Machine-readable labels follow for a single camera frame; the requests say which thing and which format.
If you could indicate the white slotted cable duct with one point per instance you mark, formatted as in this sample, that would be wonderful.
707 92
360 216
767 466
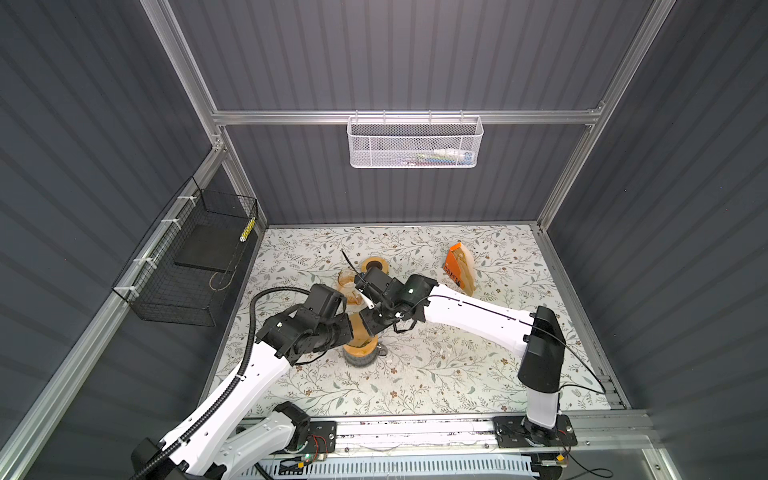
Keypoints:
404 467

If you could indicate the grey glass carafe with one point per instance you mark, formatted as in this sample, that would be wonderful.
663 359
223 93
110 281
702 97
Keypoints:
360 359

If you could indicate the orange glass carafe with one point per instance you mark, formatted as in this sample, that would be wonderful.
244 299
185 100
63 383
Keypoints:
346 285

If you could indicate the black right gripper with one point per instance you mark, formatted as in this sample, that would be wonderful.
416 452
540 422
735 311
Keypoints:
372 327

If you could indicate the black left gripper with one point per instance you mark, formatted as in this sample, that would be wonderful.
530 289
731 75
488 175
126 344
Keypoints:
345 329

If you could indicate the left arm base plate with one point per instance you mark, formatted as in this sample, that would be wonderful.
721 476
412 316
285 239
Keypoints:
320 438

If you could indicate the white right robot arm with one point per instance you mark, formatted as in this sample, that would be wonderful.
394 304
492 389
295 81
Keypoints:
535 337

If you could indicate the yellow marker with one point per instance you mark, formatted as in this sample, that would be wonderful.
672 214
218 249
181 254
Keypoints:
247 230

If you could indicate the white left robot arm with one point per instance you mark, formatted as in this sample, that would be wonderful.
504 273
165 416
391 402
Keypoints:
207 445

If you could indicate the orange coffee filter pack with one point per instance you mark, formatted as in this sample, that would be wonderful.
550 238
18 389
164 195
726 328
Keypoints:
459 266

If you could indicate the items in white basket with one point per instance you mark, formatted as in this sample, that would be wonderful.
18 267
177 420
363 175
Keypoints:
440 157

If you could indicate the white wire basket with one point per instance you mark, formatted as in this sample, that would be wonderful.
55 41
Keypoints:
378 142

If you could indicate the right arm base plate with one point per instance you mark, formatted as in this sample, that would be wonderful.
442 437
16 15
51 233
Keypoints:
519 432

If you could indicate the bamboo ring holder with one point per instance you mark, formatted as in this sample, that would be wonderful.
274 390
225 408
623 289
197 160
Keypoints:
364 349
375 263

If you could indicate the black flat pad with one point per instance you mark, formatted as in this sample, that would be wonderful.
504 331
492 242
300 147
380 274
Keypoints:
211 249

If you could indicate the black wire basket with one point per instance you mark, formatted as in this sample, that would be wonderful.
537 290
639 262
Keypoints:
157 290

